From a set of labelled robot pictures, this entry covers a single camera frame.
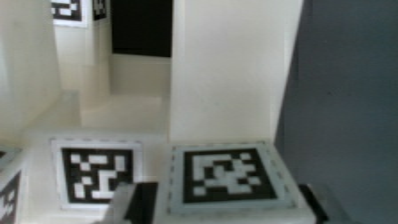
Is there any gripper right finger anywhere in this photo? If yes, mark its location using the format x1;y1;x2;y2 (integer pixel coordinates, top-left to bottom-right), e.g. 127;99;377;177
299;184;350;224

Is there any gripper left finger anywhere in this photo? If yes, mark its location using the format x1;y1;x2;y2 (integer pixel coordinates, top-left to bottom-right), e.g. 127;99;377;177
100;182;159;224

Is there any white tagged cube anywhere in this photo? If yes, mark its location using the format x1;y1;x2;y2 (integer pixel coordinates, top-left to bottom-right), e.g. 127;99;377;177
153;141;317;224
0;144;27;224

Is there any white chair back frame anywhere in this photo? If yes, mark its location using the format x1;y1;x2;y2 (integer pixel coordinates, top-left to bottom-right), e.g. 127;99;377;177
0;0;304;224

